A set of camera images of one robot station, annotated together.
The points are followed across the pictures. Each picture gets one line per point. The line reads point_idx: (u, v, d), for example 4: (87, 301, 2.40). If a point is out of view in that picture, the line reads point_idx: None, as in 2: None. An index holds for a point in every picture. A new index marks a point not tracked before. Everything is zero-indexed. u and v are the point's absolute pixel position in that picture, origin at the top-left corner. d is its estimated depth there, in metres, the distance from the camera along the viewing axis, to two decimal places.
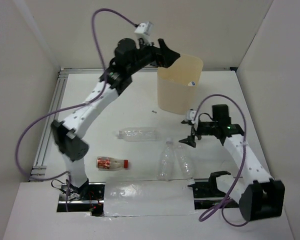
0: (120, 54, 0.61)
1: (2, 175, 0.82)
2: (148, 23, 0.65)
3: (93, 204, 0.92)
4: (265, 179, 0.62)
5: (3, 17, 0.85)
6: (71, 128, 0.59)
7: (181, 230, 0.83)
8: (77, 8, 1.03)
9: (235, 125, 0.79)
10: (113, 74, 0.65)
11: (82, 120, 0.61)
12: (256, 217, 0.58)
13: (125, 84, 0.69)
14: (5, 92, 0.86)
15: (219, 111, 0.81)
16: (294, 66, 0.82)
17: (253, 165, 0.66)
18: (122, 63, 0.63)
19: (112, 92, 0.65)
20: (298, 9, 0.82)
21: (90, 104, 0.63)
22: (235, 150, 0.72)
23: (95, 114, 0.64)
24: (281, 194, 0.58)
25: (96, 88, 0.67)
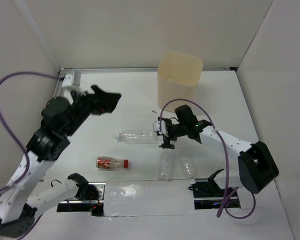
0: (48, 117, 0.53)
1: (1, 174, 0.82)
2: (73, 73, 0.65)
3: (93, 204, 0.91)
4: (247, 146, 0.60)
5: (3, 18, 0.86)
6: None
7: (181, 230, 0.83)
8: (77, 9, 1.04)
9: (202, 121, 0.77)
10: (41, 140, 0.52)
11: (8, 206, 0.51)
12: (262, 184, 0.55)
13: (61, 148, 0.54)
14: (5, 91, 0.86)
15: (184, 115, 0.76)
16: (294, 64, 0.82)
17: (232, 141, 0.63)
18: (54, 125, 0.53)
19: (41, 165, 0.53)
20: (298, 7, 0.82)
21: (15, 183, 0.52)
22: (212, 139, 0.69)
23: (25, 193, 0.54)
24: (266, 150, 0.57)
25: (22, 162, 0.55)
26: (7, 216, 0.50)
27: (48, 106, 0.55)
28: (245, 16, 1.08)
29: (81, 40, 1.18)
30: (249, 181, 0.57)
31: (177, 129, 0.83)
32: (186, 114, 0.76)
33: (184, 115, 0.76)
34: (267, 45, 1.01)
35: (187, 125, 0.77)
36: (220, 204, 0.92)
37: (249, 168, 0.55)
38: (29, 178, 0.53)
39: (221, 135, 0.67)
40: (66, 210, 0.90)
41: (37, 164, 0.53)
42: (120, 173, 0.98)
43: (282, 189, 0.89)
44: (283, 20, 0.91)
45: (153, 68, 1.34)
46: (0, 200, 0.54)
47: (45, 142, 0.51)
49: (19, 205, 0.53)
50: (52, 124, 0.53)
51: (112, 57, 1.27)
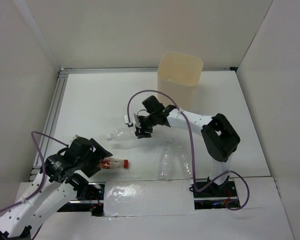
0: (77, 146, 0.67)
1: (1, 173, 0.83)
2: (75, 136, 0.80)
3: (93, 204, 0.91)
4: (208, 120, 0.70)
5: (3, 18, 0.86)
6: (5, 231, 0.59)
7: (180, 230, 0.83)
8: (77, 9, 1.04)
9: (167, 106, 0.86)
10: (55, 163, 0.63)
11: (16, 221, 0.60)
12: (227, 150, 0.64)
13: (69, 172, 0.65)
14: (4, 91, 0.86)
15: (152, 106, 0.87)
16: (294, 64, 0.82)
17: (193, 118, 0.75)
18: (76, 153, 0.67)
19: (52, 184, 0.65)
20: (298, 7, 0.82)
21: (26, 200, 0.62)
22: (179, 120, 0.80)
23: (34, 209, 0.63)
24: (224, 121, 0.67)
25: (35, 180, 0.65)
26: (11, 233, 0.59)
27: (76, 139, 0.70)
28: (245, 16, 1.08)
29: (81, 40, 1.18)
30: (216, 151, 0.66)
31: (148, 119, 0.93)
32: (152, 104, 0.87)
33: (152, 106, 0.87)
34: (268, 45, 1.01)
35: (155, 113, 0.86)
36: (220, 203, 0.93)
37: (212, 137, 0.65)
38: (39, 195, 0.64)
39: (185, 114, 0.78)
40: (67, 210, 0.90)
41: (47, 183, 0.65)
42: (119, 173, 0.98)
43: (282, 189, 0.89)
44: (283, 20, 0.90)
45: (154, 68, 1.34)
46: (8, 215, 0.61)
47: (59, 165, 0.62)
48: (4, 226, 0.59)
49: (23, 223, 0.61)
50: (77, 151, 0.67)
51: (112, 57, 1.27)
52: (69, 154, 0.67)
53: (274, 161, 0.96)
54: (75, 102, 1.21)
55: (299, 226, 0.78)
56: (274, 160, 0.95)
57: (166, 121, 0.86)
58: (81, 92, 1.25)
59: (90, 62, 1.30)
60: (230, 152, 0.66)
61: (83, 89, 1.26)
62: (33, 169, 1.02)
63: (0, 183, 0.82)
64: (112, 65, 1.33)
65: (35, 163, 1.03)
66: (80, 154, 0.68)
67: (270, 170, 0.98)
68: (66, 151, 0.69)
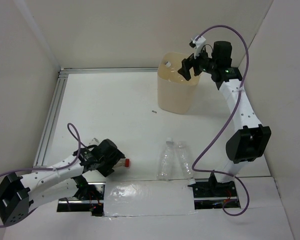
0: (105, 146, 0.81)
1: (1, 173, 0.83)
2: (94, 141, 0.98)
3: (93, 204, 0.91)
4: (254, 125, 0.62)
5: (3, 18, 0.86)
6: (26, 187, 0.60)
7: (181, 230, 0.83)
8: (77, 9, 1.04)
9: (234, 70, 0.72)
10: (85, 155, 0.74)
11: (40, 183, 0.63)
12: (243, 154, 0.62)
13: (93, 166, 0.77)
14: (4, 91, 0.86)
15: (220, 53, 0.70)
16: (294, 64, 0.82)
17: (246, 111, 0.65)
18: (103, 152, 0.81)
19: (79, 168, 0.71)
20: (298, 7, 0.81)
21: (55, 170, 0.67)
22: (231, 96, 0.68)
23: (54, 181, 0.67)
24: (267, 137, 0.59)
25: (67, 158, 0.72)
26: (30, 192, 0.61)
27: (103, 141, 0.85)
28: (245, 17, 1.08)
29: (81, 40, 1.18)
30: (233, 147, 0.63)
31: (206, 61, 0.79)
32: (222, 52, 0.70)
33: (219, 53, 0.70)
34: (268, 45, 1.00)
35: (218, 64, 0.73)
36: (221, 204, 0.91)
37: (241, 141, 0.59)
38: (66, 172, 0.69)
39: (241, 98, 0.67)
40: (66, 210, 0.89)
41: (77, 165, 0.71)
42: (119, 173, 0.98)
43: (282, 189, 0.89)
44: (283, 20, 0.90)
45: (153, 68, 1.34)
46: (34, 175, 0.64)
47: (89, 157, 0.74)
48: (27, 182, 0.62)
49: (40, 189, 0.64)
50: (103, 150, 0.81)
51: (112, 56, 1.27)
52: (97, 151, 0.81)
53: (274, 161, 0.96)
54: (75, 102, 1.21)
55: (299, 226, 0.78)
56: (274, 160, 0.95)
57: (219, 80, 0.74)
58: (80, 92, 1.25)
59: (90, 61, 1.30)
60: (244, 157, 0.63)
61: (83, 89, 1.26)
62: None
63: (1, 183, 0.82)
64: (112, 65, 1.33)
65: (35, 163, 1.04)
66: (105, 153, 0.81)
67: (270, 170, 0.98)
68: (95, 147, 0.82)
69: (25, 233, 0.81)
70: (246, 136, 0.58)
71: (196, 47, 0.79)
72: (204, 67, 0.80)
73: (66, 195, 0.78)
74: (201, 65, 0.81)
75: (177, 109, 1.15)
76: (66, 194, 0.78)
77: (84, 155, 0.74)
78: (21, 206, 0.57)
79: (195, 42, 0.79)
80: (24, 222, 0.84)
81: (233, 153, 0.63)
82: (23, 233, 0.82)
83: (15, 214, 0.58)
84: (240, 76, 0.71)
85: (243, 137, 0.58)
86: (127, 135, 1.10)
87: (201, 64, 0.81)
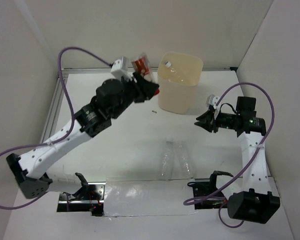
0: (102, 95, 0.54)
1: (2, 174, 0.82)
2: (122, 58, 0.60)
3: (93, 204, 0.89)
4: (263, 190, 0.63)
5: (3, 18, 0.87)
6: (25, 169, 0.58)
7: (180, 230, 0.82)
8: (77, 9, 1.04)
9: (259, 121, 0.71)
10: (90, 114, 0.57)
11: (38, 162, 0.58)
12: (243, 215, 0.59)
13: (103, 125, 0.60)
14: (4, 90, 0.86)
15: (245, 104, 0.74)
16: (294, 64, 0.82)
17: (258, 173, 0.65)
18: (104, 104, 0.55)
19: (81, 135, 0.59)
20: (298, 7, 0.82)
21: (52, 144, 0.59)
22: (247, 149, 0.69)
23: (57, 154, 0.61)
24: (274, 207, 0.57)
25: (65, 126, 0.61)
26: (32, 172, 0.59)
27: (104, 84, 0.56)
28: (245, 17, 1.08)
29: (81, 41, 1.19)
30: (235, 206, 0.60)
31: (229, 119, 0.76)
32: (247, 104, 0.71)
33: (244, 104, 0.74)
34: (267, 46, 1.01)
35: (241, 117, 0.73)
36: (221, 204, 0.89)
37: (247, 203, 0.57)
38: (66, 143, 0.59)
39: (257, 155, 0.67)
40: (65, 210, 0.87)
41: (77, 131, 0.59)
42: (120, 173, 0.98)
43: (282, 189, 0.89)
44: (283, 21, 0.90)
45: (153, 68, 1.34)
46: (31, 154, 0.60)
47: (92, 117, 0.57)
48: (24, 164, 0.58)
49: (45, 165, 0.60)
50: (104, 103, 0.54)
51: (112, 56, 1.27)
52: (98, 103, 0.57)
53: (273, 161, 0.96)
54: (75, 102, 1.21)
55: (298, 226, 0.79)
56: (274, 160, 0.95)
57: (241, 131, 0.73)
58: (80, 92, 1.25)
59: (90, 61, 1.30)
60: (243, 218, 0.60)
61: (83, 89, 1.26)
62: None
63: (2, 183, 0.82)
64: (112, 65, 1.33)
65: None
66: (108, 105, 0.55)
67: (270, 170, 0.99)
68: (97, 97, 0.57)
69: (25, 233, 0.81)
70: (251, 199, 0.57)
71: (218, 112, 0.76)
72: (227, 125, 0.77)
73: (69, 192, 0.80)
74: (223, 124, 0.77)
75: (177, 109, 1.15)
76: (68, 190, 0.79)
77: (87, 115, 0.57)
78: (29, 184, 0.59)
79: (216, 108, 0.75)
80: (23, 222, 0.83)
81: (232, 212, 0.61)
82: (23, 233, 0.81)
83: (33, 190, 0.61)
84: (264, 131, 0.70)
85: (247, 200, 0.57)
86: (127, 134, 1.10)
87: (223, 123, 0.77)
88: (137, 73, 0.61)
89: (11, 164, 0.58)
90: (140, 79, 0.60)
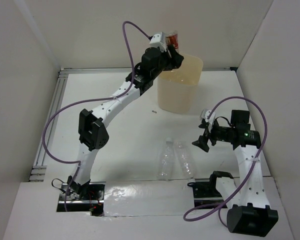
0: (146, 60, 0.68)
1: (2, 174, 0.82)
2: (161, 33, 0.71)
3: (93, 204, 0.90)
4: (261, 205, 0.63)
5: (3, 18, 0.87)
6: (99, 117, 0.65)
7: (181, 230, 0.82)
8: (77, 8, 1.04)
9: (254, 133, 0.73)
10: (137, 77, 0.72)
11: (109, 112, 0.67)
12: (242, 228, 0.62)
13: (147, 86, 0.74)
14: (4, 90, 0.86)
15: (239, 116, 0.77)
16: (294, 63, 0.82)
17: (255, 187, 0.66)
18: (149, 67, 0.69)
19: (136, 92, 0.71)
20: (298, 7, 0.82)
21: (116, 99, 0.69)
22: (244, 163, 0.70)
23: (119, 108, 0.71)
24: (272, 222, 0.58)
25: (122, 86, 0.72)
26: (104, 121, 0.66)
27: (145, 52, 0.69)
28: (244, 17, 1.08)
29: (81, 41, 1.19)
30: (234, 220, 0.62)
31: (223, 131, 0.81)
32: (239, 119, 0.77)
33: (238, 117, 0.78)
34: (267, 46, 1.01)
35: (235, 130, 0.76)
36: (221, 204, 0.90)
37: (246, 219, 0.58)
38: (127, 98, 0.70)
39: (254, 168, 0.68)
40: (63, 210, 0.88)
41: (133, 89, 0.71)
42: (120, 173, 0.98)
43: (282, 189, 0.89)
44: (283, 21, 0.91)
45: None
46: (100, 107, 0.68)
47: (140, 79, 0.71)
48: (97, 114, 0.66)
49: (111, 117, 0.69)
50: (149, 67, 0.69)
51: (112, 56, 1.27)
52: (143, 67, 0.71)
53: (273, 161, 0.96)
54: (75, 103, 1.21)
55: (298, 226, 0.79)
56: (274, 159, 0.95)
57: (236, 143, 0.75)
58: (81, 91, 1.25)
59: (90, 61, 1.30)
60: (242, 230, 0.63)
61: (83, 89, 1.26)
62: (34, 169, 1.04)
63: (2, 183, 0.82)
64: (112, 65, 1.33)
65: (35, 163, 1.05)
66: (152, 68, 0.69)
67: (270, 170, 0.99)
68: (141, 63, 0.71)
69: (24, 233, 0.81)
70: (251, 214, 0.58)
71: (210, 124, 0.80)
72: (223, 137, 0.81)
73: (77, 182, 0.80)
74: (219, 136, 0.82)
75: (178, 109, 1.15)
76: (78, 180, 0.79)
77: (136, 78, 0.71)
78: (102, 131, 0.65)
79: (208, 120, 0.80)
80: (23, 223, 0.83)
81: (233, 225, 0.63)
82: (22, 233, 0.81)
83: (100, 139, 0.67)
84: (259, 143, 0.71)
85: (246, 215, 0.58)
86: (128, 134, 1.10)
87: (218, 135, 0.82)
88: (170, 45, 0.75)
89: (86, 114, 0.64)
90: (172, 50, 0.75)
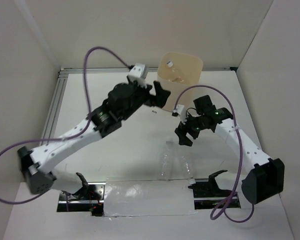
0: (113, 99, 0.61)
1: (2, 174, 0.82)
2: (143, 67, 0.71)
3: (93, 204, 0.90)
4: (264, 160, 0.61)
5: (3, 18, 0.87)
6: (37, 162, 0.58)
7: (181, 230, 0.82)
8: (77, 9, 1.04)
9: (221, 109, 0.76)
10: (102, 116, 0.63)
11: (51, 156, 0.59)
12: (262, 197, 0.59)
13: (113, 128, 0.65)
14: (4, 91, 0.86)
15: (203, 102, 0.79)
16: (294, 64, 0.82)
17: (250, 148, 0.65)
18: (115, 107, 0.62)
19: (94, 134, 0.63)
20: (298, 7, 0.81)
21: (66, 140, 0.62)
22: (229, 136, 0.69)
23: (68, 151, 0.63)
24: (282, 172, 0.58)
25: (79, 125, 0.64)
26: (43, 167, 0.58)
27: (114, 89, 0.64)
28: (244, 17, 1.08)
29: (81, 41, 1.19)
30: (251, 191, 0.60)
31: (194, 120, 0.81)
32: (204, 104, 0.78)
33: (202, 104, 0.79)
34: (267, 46, 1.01)
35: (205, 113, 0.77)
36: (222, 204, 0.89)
37: (260, 181, 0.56)
38: (79, 140, 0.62)
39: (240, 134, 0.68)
40: (63, 210, 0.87)
41: (90, 131, 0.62)
42: (120, 173, 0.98)
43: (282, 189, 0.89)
44: (283, 21, 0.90)
45: (153, 68, 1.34)
46: (44, 148, 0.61)
47: (105, 119, 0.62)
48: (37, 156, 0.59)
49: (56, 161, 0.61)
50: (115, 106, 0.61)
51: (112, 56, 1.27)
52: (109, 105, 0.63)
53: None
54: (75, 103, 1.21)
55: (298, 226, 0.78)
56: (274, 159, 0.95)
57: (212, 125, 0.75)
58: (80, 91, 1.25)
59: (90, 61, 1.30)
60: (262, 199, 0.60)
61: (83, 89, 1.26)
62: None
63: (2, 183, 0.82)
64: (112, 65, 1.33)
65: None
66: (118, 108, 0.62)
67: None
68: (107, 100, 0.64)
69: (24, 233, 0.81)
70: (262, 175, 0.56)
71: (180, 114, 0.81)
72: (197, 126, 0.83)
73: (68, 191, 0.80)
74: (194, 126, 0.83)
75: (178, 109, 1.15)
76: (68, 189, 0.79)
77: (100, 118, 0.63)
78: (36, 179, 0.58)
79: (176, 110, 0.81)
80: (23, 223, 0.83)
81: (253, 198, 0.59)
82: (22, 233, 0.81)
83: (37, 185, 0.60)
84: (230, 115, 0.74)
85: (259, 178, 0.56)
86: (127, 134, 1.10)
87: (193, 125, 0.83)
88: (155, 82, 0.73)
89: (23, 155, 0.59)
90: (157, 87, 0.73)
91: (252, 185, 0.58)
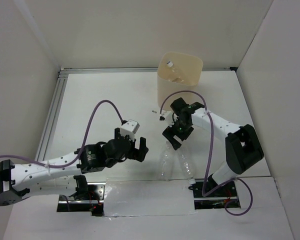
0: (112, 149, 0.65)
1: None
2: (136, 123, 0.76)
3: (93, 204, 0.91)
4: (235, 128, 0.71)
5: (2, 18, 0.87)
6: (13, 179, 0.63)
7: (181, 230, 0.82)
8: (77, 9, 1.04)
9: (194, 104, 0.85)
10: (90, 155, 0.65)
11: (28, 178, 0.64)
12: (247, 164, 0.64)
13: (94, 169, 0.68)
14: (4, 91, 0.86)
15: (177, 104, 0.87)
16: (295, 64, 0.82)
17: (222, 124, 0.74)
18: (108, 154, 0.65)
19: (75, 170, 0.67)
20: (298, 7, 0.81)
21: (47, 168, 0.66)
22: (203, 120, 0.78)
23: (46, 177, 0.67)
24: (254, 135, 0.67)
25: (66, 156, 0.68)
26: (16, 184, 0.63)
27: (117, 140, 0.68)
28: (244, 17, 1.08)
29: (81, 41, 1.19)
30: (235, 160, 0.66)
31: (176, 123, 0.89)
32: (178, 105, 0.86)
33: (177, 106, 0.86)
34: (267, 46, 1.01)
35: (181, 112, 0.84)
36: (221, 204, 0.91)
37: (236, 145, 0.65)
38: (60, 171, 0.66)
39: (211, 116, 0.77)
40: (64, 210, 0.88)
41: (73, 167, 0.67)
42: (120, 173, 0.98)
43: (282, 189, 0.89)
44: (283, 21, 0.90)
45: (153, 68, 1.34)
46: (25, 168, 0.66)
47: (91, 159, 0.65)
48: (15, 175, 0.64)
49: (30, 183, 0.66)
50: (108, 154, 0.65)
51: (112, 56, 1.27)
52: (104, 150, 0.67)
53: (273, 161, 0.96)
54: (75, 103, 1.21)
55: (298, 226, 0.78)
56: (274, 159, 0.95)
57: (189, 118, 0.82)
58: (80, 91, 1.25)
59: (89, 61, 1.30)
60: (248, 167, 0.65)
61: (83, 89, 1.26)
62: None
63: None
64: (112, 65, 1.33)
65: None
66: (110, 156, 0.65)
67: (269, 170, 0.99)
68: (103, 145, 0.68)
69: (24, 233, 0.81)
70: (235, 140, 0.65)
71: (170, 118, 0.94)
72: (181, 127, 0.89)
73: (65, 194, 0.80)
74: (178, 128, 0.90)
75: None
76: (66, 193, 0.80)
77: (87, 156, 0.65)
78: (7, 195, 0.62)
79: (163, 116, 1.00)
80: (24, 223, 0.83)
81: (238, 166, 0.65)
82: (22, 233, 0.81)
83: (6, 199, 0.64)
84: (201, 105, 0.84)
85: (234, 142, 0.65)
86: None
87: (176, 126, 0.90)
88: (143, 139, 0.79)
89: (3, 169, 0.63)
90: (143, 145, 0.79)
91: (232, 152, 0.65)
